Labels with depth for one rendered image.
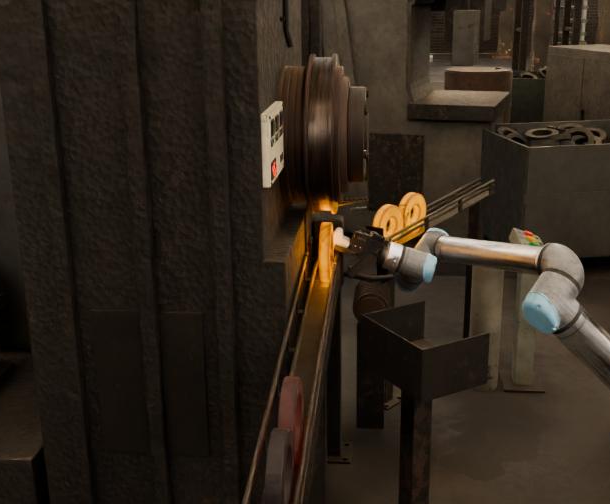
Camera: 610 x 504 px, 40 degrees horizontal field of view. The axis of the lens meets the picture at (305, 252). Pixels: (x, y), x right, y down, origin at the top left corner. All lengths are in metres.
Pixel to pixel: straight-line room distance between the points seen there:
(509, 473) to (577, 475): 0.22
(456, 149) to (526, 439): 2.44
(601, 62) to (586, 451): 3.89
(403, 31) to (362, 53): 0.28
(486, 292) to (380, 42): 2.31
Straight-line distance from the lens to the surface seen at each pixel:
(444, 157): 5.15
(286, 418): 1.69
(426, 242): 2.83
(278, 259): 2.11
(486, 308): 3.27
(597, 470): 2.99
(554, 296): 2.39
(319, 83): 2.32
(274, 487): 1.54
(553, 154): 4.56
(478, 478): 2.86
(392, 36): 5.14
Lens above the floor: 1.51
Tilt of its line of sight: 17 degrees down
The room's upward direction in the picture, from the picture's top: 1 degrees counter-clockwise
